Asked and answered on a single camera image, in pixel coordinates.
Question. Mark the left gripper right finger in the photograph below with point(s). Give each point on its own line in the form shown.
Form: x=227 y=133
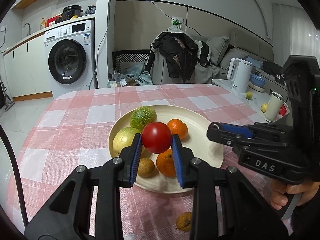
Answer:
x=226 y=205

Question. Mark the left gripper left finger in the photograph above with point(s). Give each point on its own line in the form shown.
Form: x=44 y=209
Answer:
x=87 y=204

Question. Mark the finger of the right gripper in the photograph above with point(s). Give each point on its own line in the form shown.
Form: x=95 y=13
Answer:
x=239 y=130
x=216 y=133

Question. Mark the large orange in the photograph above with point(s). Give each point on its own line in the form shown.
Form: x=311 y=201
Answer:
x=178 y=127

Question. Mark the brown longan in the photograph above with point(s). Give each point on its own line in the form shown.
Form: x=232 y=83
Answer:
x=184 y=222
x=146 y=167

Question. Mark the red cherry tomato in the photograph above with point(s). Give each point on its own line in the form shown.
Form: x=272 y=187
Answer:
x=157 y=137

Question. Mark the small orange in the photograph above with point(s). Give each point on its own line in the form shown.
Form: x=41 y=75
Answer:
x=165 y=164

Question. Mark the green passion fruit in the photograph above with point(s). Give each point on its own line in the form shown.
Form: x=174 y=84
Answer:
x=142 y=116

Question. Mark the yellow-green citrus fruit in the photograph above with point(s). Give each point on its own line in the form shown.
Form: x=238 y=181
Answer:
x=124 y=138

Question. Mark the person's right hand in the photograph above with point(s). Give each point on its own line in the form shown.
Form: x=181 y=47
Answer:
x=308 y=189

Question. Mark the small yellow fruit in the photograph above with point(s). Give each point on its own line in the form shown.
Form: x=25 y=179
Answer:
x=264 y=107

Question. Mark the small green lime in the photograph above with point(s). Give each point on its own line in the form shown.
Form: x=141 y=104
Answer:
x=249 y=95

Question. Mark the white cup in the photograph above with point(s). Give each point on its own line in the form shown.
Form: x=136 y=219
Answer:
x=275 y=102

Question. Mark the blue bowl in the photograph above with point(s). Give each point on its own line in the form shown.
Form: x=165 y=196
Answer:
x=257 y=81

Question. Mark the white electric kettle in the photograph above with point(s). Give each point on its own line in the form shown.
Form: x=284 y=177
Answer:
x=238 y=74

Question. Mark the black jacket on chair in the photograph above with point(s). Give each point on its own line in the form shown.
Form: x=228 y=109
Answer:
x=176 y=58

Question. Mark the grey sofa cushion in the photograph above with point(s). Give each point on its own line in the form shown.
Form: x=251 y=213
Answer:
x=218 y=47

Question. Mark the black patterned basket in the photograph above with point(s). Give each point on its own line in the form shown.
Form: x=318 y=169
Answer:
x=124 y=59

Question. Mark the white lower kitchen cabinets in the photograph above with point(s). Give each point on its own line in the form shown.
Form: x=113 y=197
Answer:
x=26 y=69

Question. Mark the white washing machine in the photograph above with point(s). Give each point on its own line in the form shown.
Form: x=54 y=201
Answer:
x=70 y=53

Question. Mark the black rice cooker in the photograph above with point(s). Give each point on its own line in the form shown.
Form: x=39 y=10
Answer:
x=72 y=10

